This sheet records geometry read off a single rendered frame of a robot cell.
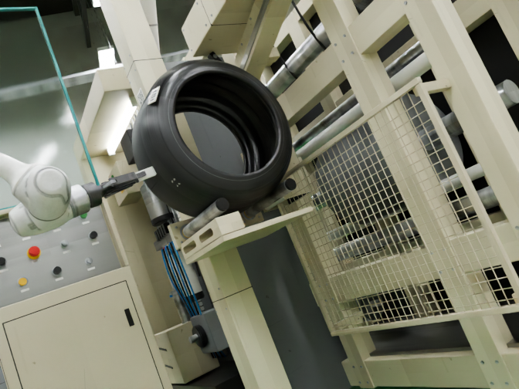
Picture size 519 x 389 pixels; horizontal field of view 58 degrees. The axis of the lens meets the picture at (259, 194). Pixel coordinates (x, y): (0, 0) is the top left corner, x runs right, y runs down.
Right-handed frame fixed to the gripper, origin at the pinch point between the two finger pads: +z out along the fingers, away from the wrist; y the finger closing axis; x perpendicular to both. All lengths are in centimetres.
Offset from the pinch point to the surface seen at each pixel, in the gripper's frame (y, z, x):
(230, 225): -11.8, 12.3, 28.3
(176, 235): 22.7, 9.0, 20.5
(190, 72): -11.5, 27.1, -24.4
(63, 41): 877, 340, -593
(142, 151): 1.4, 3.7, -7.9
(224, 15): -5, 58, -47
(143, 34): 25, 40, -64
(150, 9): 58, 70, -96
